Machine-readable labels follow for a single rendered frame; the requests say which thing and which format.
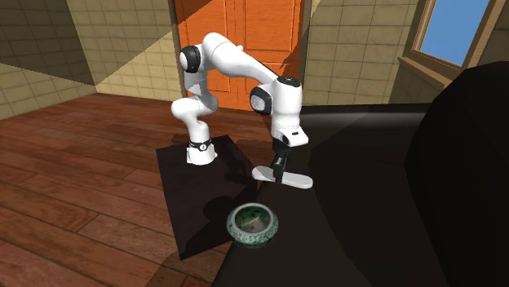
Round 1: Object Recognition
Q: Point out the green marbled bowl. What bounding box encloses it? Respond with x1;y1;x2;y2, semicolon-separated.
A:
226;202;279;249

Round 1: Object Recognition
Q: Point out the wood framed window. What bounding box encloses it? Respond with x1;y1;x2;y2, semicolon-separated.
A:
397;0;507;89

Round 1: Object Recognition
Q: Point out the orange wooden door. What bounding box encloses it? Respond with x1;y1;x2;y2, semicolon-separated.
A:
173;0;307;112

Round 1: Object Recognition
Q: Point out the flat grey remote control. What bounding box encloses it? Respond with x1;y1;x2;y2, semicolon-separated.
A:
251;165;314;190

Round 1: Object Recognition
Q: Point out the dark robot stand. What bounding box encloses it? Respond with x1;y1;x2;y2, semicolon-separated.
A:
155;135;263;261

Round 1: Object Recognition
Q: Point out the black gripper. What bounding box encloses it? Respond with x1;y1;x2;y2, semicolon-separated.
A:
271;137;294;185

